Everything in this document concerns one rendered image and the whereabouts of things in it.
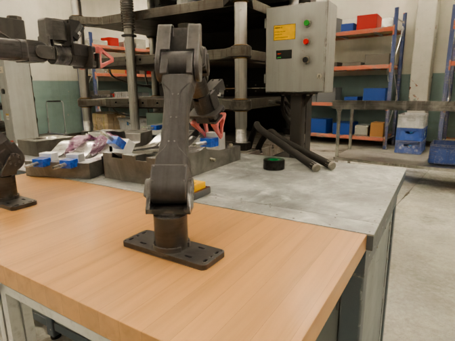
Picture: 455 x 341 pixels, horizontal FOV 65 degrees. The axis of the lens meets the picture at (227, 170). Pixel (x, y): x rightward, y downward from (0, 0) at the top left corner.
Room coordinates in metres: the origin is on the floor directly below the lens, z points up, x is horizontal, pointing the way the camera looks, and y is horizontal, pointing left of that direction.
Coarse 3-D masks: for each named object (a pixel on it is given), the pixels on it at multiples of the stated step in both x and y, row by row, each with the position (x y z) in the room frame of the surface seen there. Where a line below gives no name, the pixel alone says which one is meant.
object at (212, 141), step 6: (210, 132) 1.15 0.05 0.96; (204, 138) 1.10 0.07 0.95; (210, 138) 1.09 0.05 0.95; (216, 138) 1.11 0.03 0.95; (222, 138) 1.13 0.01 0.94; (198, 144) 1.05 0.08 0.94; (204, 144) 1.08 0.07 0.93; (210, 144) 1.09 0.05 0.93; (216, 144) 1.11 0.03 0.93; (222, 144) 1.13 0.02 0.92
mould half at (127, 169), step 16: (192, 144) 1.30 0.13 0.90; (112, 160) 1.18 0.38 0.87; (128, 160) 1.14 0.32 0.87; (192, 160) 1.20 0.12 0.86; (208, 160) 1.29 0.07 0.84; (224, 160) 1.38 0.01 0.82; (112, 176) 1.18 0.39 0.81; (128, 176) 1.14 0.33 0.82; (144, 176) 1.11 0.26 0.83; (192, 176) 1.20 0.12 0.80
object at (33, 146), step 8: (48, 136) 1.81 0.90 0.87; (56, 136) 1.81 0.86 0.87; (64, 136) 1.80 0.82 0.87; (72, 136) 1.80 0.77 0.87; (24, 144) 1.67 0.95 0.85; (32, 144) 1.63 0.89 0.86; (40, 144) 1.64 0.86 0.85; (48, 144) 1.67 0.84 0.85; (56, 144) 1.71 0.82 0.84; (24, 152) 1.67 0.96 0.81; (32, 152) 1.64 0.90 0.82; (40, 152) 1.64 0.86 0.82
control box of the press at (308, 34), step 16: (272, 16) 1.83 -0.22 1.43; (288, 16) 1.79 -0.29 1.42; (304, 16) 1.75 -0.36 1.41; (320, 16) 1.71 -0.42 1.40; (336, 16) 1.82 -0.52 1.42; (272, 32) 1.83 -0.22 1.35; (288, 32) 1.78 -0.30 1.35; (304, 32) 1.75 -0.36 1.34; (320, 32) 1.71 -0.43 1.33; (272, 48) 1.83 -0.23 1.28; (288, 48) 1.78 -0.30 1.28; (304, 48) 1.74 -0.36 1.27; (320, 48) 1.71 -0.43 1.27; (272, 64) 1.83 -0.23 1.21; (288, 64) 1.78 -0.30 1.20; (304, 64) 1.74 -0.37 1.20; (320, 64) 1.70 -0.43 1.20; (272, 80) 1.83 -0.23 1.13; (288, 80) 1.78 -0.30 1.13; (304, 80) 1.74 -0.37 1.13; (320, 80) 1.70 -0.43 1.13; (288, 96) 1.86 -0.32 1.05; (304, 96) 1.82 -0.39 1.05; (304, 112) 1.83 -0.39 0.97; (304, 128) 1.84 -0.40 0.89
